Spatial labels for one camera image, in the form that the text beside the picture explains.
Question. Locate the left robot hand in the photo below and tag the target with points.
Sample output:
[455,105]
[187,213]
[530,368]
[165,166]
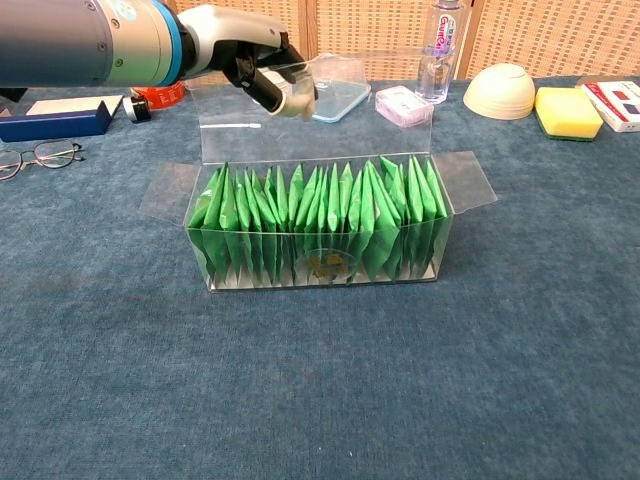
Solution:
[220,35]

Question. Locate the clear plastic box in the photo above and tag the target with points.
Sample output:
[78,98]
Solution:
[350,140]

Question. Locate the blue and white box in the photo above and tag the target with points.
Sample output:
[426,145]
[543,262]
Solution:
[50,125]

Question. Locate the red white card box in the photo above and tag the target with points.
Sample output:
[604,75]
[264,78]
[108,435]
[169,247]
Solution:
[617,105]

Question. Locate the red canister orange lid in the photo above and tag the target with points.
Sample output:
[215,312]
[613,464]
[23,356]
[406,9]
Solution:
[160,96]

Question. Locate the small black round object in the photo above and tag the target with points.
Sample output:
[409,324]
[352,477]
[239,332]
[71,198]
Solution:
[137,109]

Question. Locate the clear plastic food container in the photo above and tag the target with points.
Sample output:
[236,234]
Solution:
[345,95]

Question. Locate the purple white lens case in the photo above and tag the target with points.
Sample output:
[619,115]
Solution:
[402,106]

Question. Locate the clear water bottle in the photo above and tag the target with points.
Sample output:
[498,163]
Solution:
[440,60]

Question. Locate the beige upturned bowl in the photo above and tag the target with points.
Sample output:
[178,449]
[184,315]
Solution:
[500,92]

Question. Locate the blue table cloth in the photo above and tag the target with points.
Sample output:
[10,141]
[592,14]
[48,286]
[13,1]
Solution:
[320,375]

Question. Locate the yellow sponge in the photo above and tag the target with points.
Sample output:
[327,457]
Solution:
[567,112]

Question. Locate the thin frame eyeglasses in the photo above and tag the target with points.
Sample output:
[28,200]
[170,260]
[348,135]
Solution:
[52,152]

